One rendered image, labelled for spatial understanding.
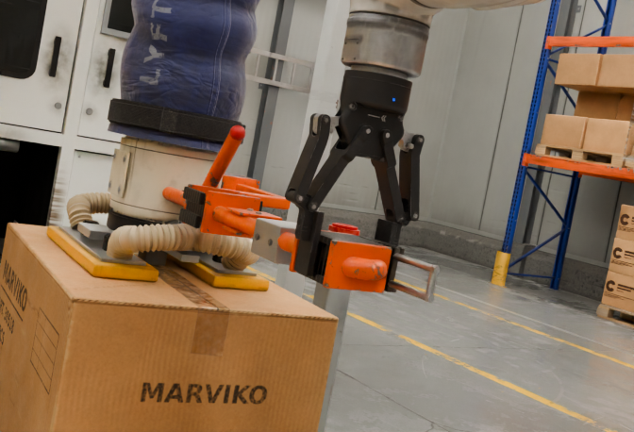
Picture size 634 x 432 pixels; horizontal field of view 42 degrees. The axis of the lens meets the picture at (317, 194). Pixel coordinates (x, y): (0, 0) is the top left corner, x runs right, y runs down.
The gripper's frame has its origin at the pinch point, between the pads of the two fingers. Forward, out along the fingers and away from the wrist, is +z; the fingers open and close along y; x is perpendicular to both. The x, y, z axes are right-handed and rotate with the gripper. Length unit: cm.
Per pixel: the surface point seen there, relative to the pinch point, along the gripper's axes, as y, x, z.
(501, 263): -641, -669, 80
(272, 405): -9.9, -27.6, 27.0
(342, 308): -50, -76, 22
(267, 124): -430, -930, -34
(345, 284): 2.6, 5.4, 2.2
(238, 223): 4.0, -20.6, 0.2
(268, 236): 3.9, -11.5, 0.3
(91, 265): 15.5, -43.7, 11.9
